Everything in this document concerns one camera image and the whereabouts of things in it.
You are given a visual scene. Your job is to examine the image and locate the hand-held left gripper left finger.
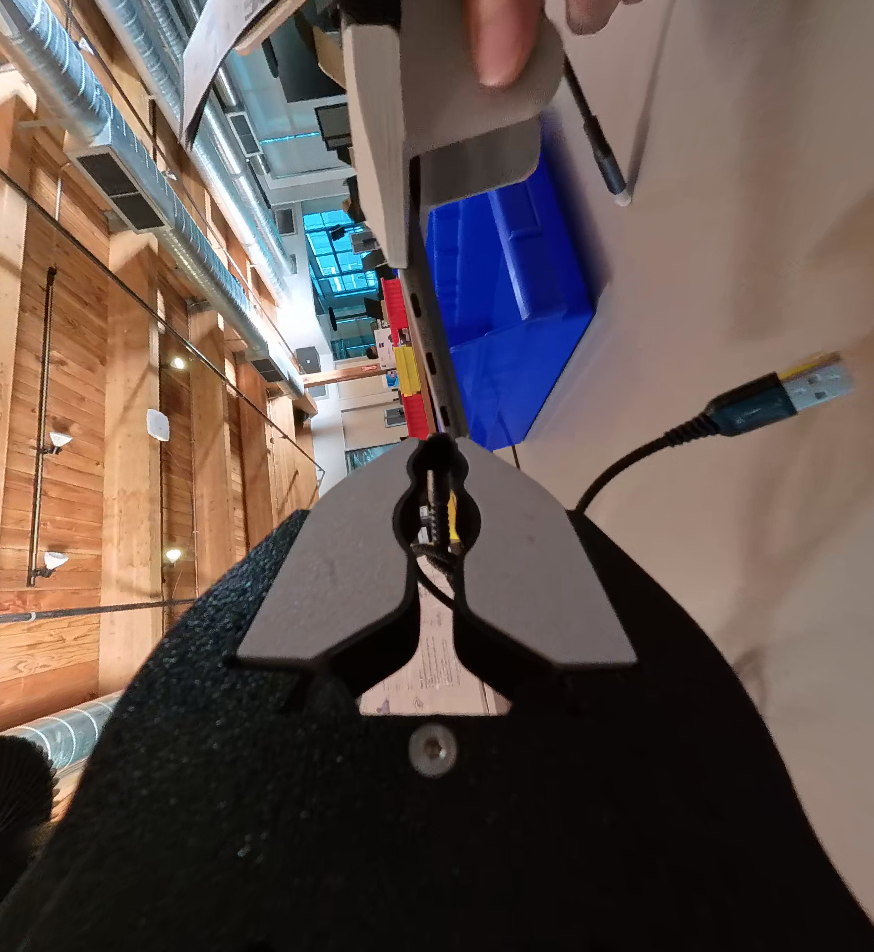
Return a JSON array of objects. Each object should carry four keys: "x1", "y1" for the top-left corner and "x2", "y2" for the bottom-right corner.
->
[{"x1": 236, "y1": 437, "x2": 420, "y2": 668}]

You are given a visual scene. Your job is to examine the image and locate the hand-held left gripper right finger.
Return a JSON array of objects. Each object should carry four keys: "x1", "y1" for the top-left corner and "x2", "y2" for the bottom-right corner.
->
[{"x1": 452, "y1": 436, "x2": 640, "y2": 668}]

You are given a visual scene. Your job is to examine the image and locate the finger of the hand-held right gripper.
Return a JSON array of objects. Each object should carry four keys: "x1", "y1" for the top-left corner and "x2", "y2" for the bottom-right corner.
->
[{"x1": 340, "y1": 22, "x2": 414, "y2": 270}]

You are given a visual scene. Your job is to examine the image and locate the grey USB hub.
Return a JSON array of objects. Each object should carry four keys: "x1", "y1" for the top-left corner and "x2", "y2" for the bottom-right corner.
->
[{"x1": 398, "y1": 56, "x2": 633, "y2": 441}]

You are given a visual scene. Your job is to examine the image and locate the black and yellow braided cable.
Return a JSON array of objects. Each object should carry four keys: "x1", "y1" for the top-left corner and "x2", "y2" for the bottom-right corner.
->
[{"x1": 407, "y1": 351, "x2": 856, "y2": 618}]

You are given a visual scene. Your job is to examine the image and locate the grey desk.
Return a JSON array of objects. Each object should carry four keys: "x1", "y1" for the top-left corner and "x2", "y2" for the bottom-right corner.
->
[{"x1": 496, "y1": 0, "x2": 874, "y2": 952}]

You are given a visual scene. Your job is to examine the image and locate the person's right hand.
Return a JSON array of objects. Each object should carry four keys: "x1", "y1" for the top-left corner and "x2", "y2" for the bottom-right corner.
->
[{"x1": 465, "y1": 0, "x2": 625, "y2": 89}]

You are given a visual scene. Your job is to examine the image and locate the blue plastic bin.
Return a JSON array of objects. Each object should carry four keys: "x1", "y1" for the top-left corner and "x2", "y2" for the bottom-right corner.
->
[{"x1": 423, "y1": 122, "x2": 610, "y2": 452}]

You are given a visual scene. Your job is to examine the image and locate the large silver air duct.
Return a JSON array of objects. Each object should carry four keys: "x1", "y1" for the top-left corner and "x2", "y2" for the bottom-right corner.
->
[{"x1": 0, "y1": 0, "x2": 311, "y2": 406}]

